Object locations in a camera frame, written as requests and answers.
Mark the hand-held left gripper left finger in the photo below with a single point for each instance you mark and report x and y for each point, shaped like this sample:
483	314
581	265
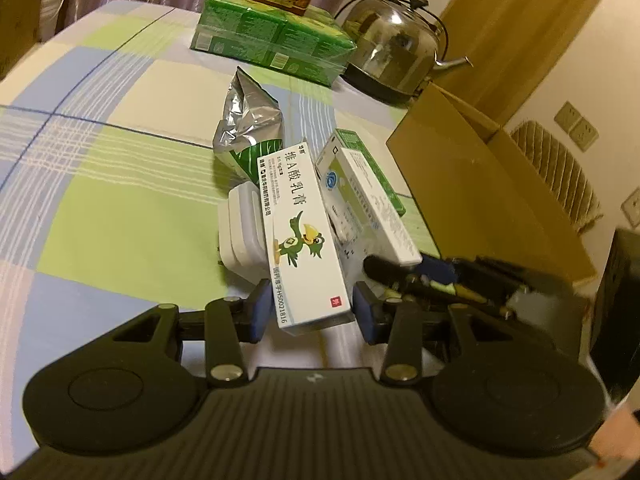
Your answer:
257	312

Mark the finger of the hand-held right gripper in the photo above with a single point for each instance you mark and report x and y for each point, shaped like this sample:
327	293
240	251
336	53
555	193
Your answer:
400	270
510	272

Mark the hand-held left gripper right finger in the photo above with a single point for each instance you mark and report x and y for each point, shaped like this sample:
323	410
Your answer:
365	312

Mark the white box with bird print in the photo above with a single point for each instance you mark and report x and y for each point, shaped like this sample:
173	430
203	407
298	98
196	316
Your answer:
295	220

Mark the brown cardboard box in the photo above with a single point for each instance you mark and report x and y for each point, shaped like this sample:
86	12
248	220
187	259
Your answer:
465	180

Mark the green and white medicine box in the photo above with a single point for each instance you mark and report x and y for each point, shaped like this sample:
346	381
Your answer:
329	170

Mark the slim white medicine box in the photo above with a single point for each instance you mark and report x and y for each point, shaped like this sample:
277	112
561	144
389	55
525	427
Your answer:
385	220

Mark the white power adapter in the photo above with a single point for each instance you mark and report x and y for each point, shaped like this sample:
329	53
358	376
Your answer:
240	230

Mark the black chair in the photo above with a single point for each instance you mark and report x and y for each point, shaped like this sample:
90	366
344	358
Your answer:
620	290

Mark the beige woven basket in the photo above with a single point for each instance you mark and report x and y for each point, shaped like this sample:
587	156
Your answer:
555	170

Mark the silver foil pouch green leaf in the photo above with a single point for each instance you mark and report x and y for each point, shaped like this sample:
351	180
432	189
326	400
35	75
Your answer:
250	110

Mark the stainless steel kettle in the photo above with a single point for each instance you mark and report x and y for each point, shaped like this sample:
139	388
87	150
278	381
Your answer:
395	45

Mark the wooden door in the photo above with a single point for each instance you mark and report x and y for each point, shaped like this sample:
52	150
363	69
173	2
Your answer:
510	25

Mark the green tissue multipack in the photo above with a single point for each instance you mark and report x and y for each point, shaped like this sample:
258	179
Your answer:
265	30

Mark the worn cardboard box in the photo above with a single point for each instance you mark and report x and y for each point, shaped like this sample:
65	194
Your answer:
20	10

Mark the beige wall socket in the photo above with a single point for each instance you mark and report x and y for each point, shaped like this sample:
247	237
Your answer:
585	133
631	212
566	116

